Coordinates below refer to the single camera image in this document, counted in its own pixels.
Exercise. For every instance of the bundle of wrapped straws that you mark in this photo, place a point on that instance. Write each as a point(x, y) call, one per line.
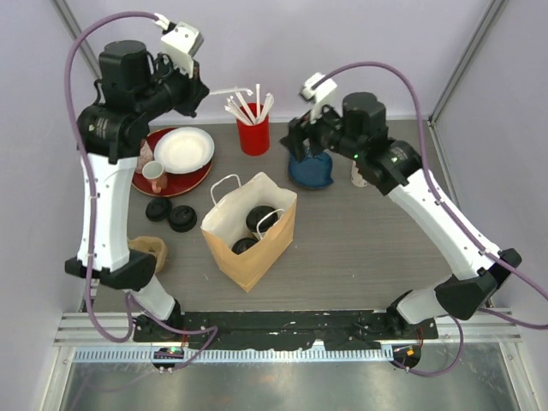
point(249, 109)

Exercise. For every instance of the red round plate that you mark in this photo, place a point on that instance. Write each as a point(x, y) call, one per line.
point(177, 184)

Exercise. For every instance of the brown paper bag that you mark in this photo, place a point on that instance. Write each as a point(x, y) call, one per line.
point(225, 224)

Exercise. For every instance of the single white straw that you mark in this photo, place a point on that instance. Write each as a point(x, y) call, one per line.
point(231, 90)

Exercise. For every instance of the blue leaf-shaped dish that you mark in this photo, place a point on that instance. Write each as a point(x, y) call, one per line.
point(313, 172)

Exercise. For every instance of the stack of paper cups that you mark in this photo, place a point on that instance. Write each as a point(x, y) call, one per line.
point(356, 178)

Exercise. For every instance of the small pink-handled mug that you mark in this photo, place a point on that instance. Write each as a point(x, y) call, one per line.
point(156, 176)

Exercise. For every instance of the red cylindrical straw holder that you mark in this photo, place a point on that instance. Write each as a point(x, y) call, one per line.
point(255, 139)

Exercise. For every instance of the pink floral pitcher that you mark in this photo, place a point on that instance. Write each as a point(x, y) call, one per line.
point(146, 156)

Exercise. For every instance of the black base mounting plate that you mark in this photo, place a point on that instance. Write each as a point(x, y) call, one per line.
point(283, 330)

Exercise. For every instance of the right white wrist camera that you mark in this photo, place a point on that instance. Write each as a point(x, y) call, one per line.
point(319, 92)

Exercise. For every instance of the single black lid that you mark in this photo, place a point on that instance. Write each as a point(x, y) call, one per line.
point(158, 209)

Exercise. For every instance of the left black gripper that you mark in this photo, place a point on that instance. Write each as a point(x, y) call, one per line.
point(197, 91)

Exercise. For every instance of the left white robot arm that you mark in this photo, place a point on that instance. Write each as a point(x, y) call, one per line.
point(134, 89)

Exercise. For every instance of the white paper plate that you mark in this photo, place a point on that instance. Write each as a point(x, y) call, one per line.
point(184, 150)

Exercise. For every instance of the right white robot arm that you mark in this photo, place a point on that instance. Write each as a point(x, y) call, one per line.
point(395, 169)

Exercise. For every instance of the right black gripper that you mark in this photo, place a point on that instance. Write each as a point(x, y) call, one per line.
point(301, 129)

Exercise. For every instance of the stack of black lids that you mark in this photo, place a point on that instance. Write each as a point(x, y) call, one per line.
point(182, 218)

